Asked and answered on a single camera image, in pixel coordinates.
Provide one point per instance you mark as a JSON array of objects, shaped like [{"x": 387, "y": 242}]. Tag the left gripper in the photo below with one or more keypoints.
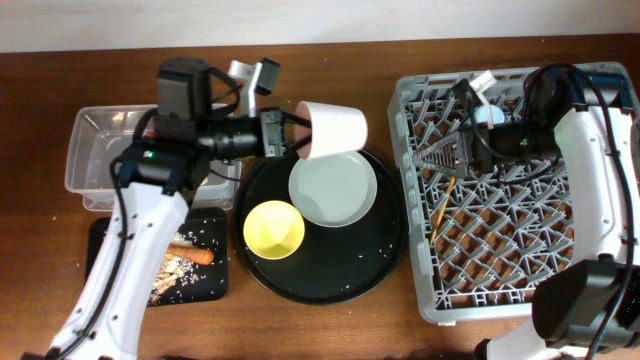
[{"x": 271, "y": 131}]

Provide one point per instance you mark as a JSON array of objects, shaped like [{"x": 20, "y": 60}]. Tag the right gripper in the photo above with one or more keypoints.
[{"x": 474, "y": 149}]

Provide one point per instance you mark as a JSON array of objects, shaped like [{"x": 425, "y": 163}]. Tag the wooden chopstick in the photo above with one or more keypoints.
[{"x": 438, "y": 219}]

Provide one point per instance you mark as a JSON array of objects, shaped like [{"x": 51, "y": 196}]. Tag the pink cup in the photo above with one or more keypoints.
[{"x": 334, "y": 129}]

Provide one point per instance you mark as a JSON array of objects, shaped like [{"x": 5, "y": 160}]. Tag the blue cup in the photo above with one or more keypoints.
[{"x": 482, "y": 114}]

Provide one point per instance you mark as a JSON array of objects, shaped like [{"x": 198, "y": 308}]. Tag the yellow bowl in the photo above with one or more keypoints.
[{"x": 273, "y": 230}]

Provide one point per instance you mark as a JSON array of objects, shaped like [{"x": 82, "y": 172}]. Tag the orange carrot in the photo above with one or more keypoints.
[{"x": 196, "y": 255}]

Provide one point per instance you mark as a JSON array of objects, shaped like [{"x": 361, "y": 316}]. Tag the nut and rice scraps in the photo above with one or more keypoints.
[{"x": 177, "y": 275}]

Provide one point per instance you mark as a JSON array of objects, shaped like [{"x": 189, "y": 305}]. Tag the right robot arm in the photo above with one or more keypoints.
[{"x": 586, "y": 119}]

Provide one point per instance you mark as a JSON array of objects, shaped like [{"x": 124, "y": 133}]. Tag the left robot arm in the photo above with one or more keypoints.
[{"x": 155, "y": 181}]

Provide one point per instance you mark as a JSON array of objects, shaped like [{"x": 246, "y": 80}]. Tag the grey dishwasher rack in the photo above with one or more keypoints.
[{"x": 503, "y": 232}]

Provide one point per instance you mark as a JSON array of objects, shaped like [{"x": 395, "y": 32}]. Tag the pale grey plate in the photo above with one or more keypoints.
[{"x": 333, "y": 191}]

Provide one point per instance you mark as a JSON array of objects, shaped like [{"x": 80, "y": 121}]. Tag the black rectangular tray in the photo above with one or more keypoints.
[{"x": 209, "y": 226}]

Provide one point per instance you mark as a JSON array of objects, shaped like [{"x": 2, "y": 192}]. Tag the round black tray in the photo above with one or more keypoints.
[{"x": 332, "y": 265}]

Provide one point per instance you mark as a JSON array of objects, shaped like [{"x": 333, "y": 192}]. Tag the clear plastic bin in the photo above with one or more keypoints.
[{"x": 101, "y": 133}]

